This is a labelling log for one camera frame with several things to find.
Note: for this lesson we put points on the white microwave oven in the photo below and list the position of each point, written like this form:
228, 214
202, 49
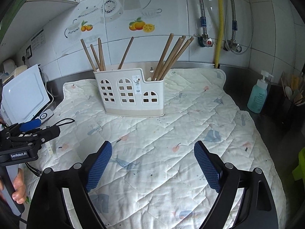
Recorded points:
23, 97

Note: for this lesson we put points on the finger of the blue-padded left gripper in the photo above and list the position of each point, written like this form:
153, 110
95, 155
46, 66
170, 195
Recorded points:
41, 135
31, 125

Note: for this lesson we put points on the black utensil caddy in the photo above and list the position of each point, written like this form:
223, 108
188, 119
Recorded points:
291, 116

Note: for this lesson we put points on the brown wooden chopstick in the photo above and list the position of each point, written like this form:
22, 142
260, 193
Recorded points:
95, 57
175, 54
99, 42
88, 55
172, 54
167, 45
103, 57
125, 53
164, 63

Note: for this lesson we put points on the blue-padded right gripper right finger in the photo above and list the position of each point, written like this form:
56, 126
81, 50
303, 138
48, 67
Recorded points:
211, 166

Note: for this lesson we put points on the left human hand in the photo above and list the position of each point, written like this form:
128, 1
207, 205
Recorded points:
20, 188

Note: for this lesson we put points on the teal soap pump bottle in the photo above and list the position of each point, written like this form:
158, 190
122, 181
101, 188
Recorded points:
259, 93

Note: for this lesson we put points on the white round-button device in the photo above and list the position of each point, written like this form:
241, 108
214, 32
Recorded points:
45, 116

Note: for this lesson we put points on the white quilted patterned mat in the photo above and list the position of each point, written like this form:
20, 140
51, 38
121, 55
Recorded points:
153, 179

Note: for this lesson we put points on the chrome angle valve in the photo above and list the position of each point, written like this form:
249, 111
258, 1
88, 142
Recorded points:
232, 46

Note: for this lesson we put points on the cream plastic utensil holder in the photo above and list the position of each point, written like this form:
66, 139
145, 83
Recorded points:
130, 91

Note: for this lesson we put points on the red-knob angle valve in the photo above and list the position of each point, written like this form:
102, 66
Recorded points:
204, 41

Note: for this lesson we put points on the lime green dish rack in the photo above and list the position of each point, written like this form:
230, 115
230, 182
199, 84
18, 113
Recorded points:
299, 172

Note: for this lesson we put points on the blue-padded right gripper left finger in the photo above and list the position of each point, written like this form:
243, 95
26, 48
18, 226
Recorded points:
95, 165

